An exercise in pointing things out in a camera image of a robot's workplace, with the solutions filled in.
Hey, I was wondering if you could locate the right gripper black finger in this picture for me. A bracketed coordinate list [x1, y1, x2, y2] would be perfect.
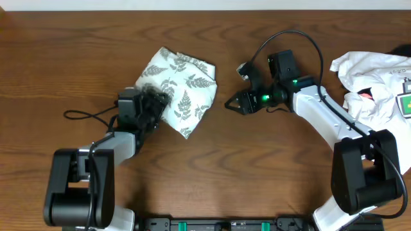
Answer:
[225, 91, 243, 105]
[224, 102, 245, 114]

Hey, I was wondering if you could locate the white fern-print dress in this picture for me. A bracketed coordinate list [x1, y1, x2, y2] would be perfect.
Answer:
[135, 47, 217, 139]

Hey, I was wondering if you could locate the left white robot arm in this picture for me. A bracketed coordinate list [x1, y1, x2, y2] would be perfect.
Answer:
[43, 87, 170, 230]

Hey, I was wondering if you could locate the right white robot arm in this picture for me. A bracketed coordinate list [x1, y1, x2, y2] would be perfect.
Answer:
[225, 62, 408, 230]

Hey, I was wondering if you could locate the white t-shirt with pixel graphic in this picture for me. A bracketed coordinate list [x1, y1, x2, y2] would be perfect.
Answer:
[329, 51, 410, 174]

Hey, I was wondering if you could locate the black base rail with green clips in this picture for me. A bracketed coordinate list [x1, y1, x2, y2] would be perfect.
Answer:
[133, 214, 385, 231]

